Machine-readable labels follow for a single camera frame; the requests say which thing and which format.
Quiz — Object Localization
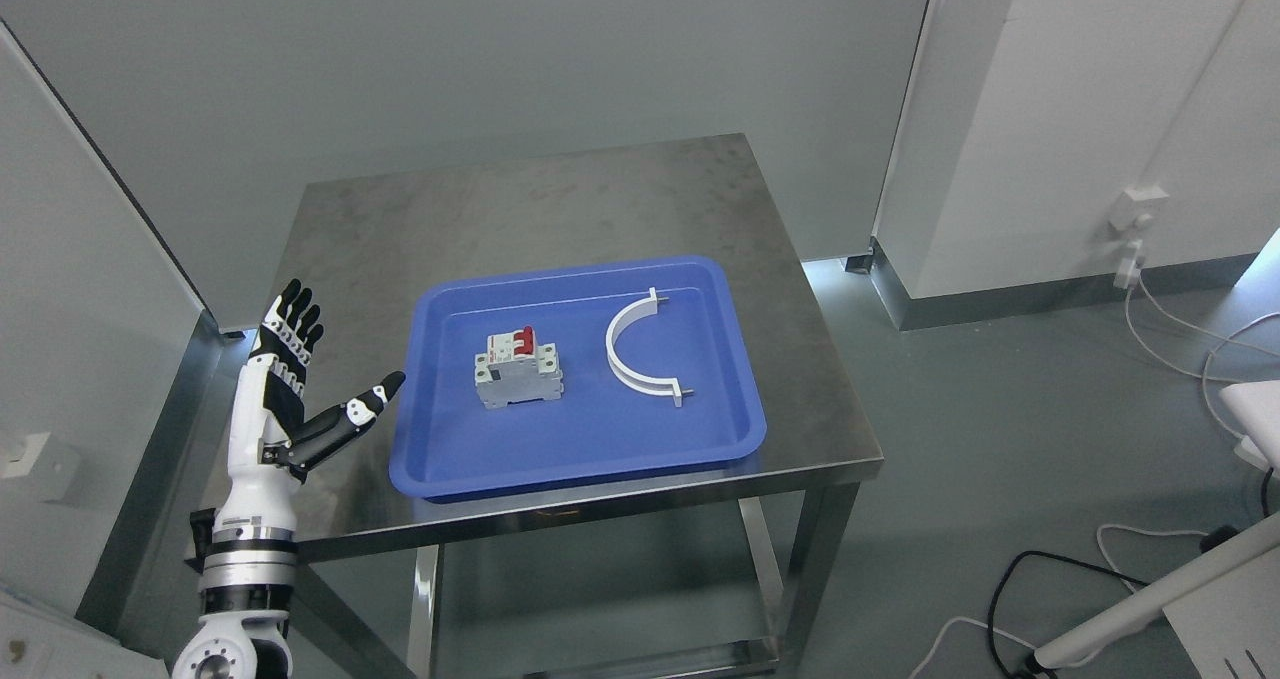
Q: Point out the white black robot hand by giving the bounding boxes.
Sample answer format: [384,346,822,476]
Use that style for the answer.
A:
[212,279,404,541]

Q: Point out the grey red circuit breaker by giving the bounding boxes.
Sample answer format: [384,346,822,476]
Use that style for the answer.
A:
[474,325,564,410]

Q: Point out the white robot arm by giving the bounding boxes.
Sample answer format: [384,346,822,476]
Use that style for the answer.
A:
[172,528,298,678]

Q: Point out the blue plastic tray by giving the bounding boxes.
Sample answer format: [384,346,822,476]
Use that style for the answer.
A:
[388,256,767,502]

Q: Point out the white desk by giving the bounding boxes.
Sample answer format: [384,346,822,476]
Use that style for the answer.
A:
[1023,380,1277,676]

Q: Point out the white wall box left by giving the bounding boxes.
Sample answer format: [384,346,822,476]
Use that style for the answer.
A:
[1,432,82,503]

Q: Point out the white curved plastic bracket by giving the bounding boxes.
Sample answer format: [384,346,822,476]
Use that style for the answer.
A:
[602,286,694,410]

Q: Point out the white cable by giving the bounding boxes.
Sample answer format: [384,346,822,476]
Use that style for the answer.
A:
[1124,259,1280,439]

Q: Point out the white wall socket plug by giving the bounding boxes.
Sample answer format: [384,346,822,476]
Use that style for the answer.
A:
[1108,184,1170,290]

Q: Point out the black cable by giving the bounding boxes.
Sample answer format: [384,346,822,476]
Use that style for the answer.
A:
[987,525,1243,679]

